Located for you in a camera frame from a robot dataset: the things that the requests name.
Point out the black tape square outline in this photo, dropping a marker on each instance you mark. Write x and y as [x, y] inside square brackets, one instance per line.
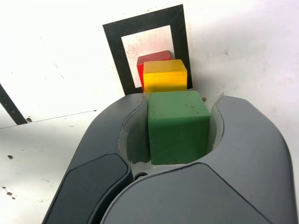
[120, 58]

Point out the yellow cube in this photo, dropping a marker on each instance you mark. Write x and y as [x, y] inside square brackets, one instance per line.
[163, 79]

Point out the black tape strip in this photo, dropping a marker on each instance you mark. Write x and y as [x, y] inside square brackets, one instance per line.
[14, 113]

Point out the green cube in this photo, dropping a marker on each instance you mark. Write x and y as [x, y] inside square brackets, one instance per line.
[177, 130]

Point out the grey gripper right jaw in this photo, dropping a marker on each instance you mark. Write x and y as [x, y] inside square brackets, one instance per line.
[245, 175]

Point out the red cube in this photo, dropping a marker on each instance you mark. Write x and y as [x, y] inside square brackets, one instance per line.
[151, 57]

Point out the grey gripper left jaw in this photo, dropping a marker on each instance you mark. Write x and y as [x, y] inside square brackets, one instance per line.
[98, 175]

